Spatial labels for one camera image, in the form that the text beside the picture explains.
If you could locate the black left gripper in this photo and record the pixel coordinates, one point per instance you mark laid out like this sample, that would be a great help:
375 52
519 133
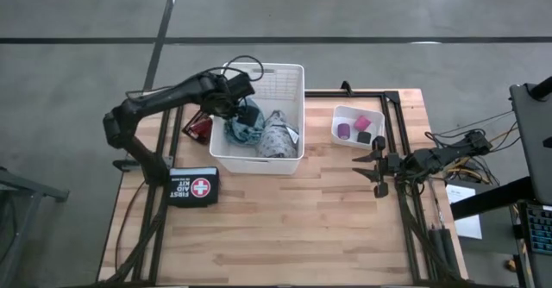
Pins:
246 114

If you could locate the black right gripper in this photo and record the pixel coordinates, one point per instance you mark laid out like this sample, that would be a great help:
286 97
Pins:
393 162

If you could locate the teal patterned cloth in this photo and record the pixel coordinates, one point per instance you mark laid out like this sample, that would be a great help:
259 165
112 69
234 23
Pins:
241 133

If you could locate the grey patterned cloth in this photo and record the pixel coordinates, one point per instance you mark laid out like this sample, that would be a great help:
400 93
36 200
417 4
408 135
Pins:
276 141

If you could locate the white plastic basket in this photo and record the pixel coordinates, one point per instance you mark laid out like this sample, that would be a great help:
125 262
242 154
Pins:
259 165

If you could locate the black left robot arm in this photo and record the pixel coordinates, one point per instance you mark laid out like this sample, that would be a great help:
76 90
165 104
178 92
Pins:
164 98

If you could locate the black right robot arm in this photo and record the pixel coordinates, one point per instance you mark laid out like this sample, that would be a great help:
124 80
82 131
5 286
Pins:
435 156

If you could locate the black bandage roll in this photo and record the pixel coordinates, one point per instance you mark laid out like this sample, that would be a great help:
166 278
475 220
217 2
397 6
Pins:
364 138

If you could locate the purple bandage roll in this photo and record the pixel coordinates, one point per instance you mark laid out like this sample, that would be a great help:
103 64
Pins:
344 131

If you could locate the red bottle with white cap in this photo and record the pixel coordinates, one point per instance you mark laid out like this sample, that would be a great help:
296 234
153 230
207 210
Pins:
202 129

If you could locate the small white plastic bin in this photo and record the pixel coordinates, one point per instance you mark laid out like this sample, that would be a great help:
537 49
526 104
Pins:
371 113

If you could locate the dark brown plastic tray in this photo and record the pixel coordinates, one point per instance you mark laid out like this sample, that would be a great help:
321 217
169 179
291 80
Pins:
186 129

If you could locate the black first aid kit pouch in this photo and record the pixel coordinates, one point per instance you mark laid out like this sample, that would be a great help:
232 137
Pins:
190 187

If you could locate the dark grey cylinder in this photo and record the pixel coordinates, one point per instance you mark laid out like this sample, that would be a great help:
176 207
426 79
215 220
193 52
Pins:
449 251
436 249

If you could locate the white paper sheet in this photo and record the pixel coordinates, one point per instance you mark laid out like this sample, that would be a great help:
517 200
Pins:
468 225

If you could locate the black stand beam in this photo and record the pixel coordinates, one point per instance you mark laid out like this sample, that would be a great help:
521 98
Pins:
491 198

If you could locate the grey laptop lid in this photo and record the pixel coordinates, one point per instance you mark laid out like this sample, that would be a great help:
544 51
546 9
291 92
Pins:
535 150

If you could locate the small yellow object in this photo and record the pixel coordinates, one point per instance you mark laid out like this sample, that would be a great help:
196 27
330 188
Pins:
512 265

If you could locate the keyboard with blue keys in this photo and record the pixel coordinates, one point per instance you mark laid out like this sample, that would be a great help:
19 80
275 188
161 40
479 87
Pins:
539 229

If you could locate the black stand pole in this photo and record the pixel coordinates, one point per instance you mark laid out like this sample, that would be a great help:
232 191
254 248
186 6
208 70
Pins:
542 89

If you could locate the grey metal side table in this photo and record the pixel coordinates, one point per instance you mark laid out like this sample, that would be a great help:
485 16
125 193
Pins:
17 180

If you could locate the black aluminium table frame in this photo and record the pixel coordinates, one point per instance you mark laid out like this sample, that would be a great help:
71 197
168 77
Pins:
366 94

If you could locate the black frame clamp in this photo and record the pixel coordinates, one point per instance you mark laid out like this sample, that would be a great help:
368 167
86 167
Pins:
346 87

